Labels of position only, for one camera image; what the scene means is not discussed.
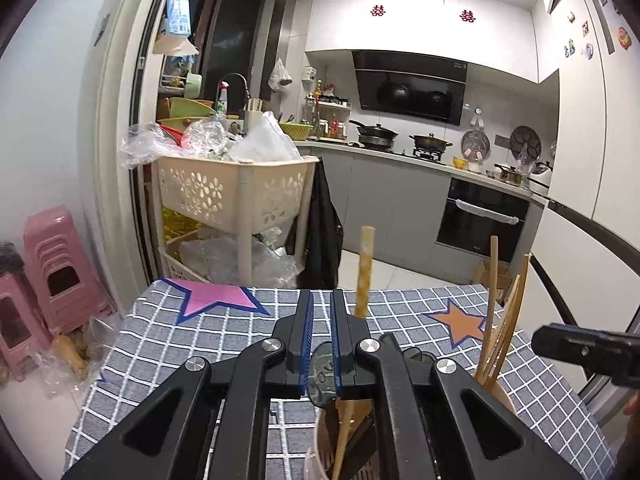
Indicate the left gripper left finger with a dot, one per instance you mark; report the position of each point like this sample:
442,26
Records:
289,374

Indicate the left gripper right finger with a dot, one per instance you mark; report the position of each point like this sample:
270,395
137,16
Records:
346,333

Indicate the patterned yellow chopstick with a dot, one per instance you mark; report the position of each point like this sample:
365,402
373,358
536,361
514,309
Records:
362,298

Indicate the metal spoon black handle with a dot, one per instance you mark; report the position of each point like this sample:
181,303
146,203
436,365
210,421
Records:
419,363
321,388

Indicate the plain wooden chopstick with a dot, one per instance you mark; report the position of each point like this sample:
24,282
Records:
492,292

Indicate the black jacket on rack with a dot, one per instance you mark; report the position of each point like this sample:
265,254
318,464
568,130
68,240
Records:
324,238

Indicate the blue checkered tablecloth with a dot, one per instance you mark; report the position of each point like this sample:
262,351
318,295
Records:
156,337

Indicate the beige plastic basket rack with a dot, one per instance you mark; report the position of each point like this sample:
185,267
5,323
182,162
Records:
240,198

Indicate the green basket on counter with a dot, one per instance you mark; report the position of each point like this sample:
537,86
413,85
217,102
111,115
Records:
297,132

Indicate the built-in black oven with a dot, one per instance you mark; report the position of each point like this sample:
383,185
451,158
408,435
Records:
473,214

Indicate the black wok on stove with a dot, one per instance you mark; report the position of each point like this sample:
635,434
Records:
376,137

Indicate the tall pink plastic stool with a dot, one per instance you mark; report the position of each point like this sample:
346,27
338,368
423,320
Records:
67,289

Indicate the black pot on stove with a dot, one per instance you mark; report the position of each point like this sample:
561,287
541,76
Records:
430,144

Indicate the short pink plastic stool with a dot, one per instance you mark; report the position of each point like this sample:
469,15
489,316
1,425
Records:
22,323

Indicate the black range hood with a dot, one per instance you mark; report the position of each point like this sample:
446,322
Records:
409,84

